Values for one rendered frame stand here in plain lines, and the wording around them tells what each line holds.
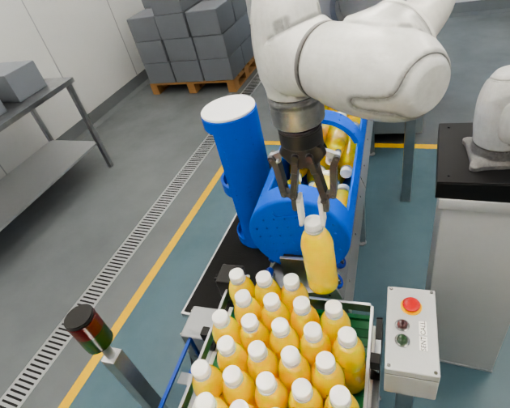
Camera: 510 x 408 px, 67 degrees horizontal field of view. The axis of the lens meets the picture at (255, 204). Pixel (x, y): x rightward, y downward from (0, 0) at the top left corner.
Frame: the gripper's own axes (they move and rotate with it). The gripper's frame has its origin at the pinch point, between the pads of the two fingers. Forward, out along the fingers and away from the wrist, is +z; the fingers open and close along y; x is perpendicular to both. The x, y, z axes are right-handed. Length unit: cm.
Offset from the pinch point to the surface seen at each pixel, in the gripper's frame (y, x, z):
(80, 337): 44, 29, 11
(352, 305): -6.5, -3.4, 36.9
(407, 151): -24, -157, 94
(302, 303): 3.4, 6.8, 23.1
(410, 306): -19.9, 4.7, 22.7
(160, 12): 231, -354, 40
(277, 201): 12.7, -15.2, 11.4
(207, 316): 38, -1, 48
